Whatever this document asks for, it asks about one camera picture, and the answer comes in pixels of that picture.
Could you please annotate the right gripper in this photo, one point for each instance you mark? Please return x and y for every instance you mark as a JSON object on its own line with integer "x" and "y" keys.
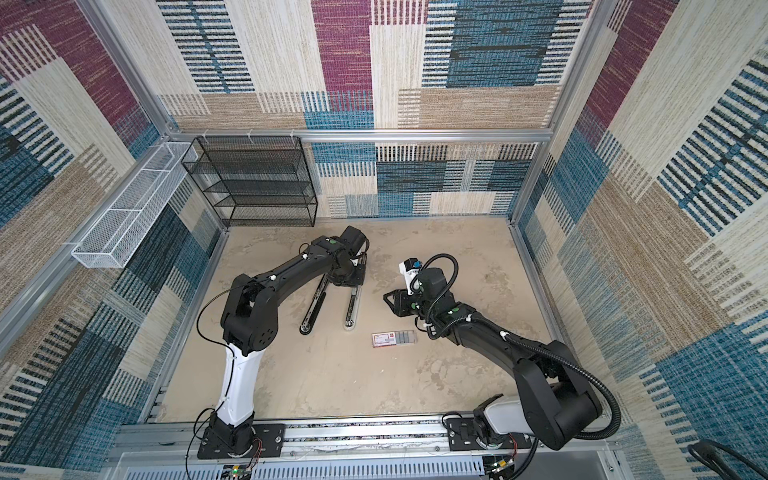
{"x": 400, "y": 299}

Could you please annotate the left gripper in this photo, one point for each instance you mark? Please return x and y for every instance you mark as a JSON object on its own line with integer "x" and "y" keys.
{"x": 361, "y": 269}

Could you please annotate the red white staple box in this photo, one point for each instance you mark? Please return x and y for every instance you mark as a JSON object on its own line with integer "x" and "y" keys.
{"x": 384, "y": 339}

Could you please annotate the black stapler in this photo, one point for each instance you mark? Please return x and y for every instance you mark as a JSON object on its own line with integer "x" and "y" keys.
{"x": 328, "y": 301}

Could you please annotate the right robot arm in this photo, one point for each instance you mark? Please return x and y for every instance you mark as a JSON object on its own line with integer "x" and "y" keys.
{"x": 556, "y": 402}

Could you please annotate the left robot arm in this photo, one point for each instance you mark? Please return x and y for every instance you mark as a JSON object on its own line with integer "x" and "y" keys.
{"x": 250, "y": 324}

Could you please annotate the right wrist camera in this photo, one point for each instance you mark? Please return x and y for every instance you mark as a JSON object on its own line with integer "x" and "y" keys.
{"x": 410, "y": 270}

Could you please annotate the black wire shelf rack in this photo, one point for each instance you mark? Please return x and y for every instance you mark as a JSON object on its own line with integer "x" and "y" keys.
{"x": 254, "y": 181}

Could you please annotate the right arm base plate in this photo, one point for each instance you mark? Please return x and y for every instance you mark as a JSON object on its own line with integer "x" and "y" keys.
{"x": 465, "y": 434}

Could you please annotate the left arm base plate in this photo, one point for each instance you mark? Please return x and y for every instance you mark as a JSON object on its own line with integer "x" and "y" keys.
{"x": 221, "y": 441}

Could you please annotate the white wire mesh basket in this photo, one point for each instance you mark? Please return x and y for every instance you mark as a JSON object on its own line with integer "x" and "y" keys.
{"x": 114, "y": 238}

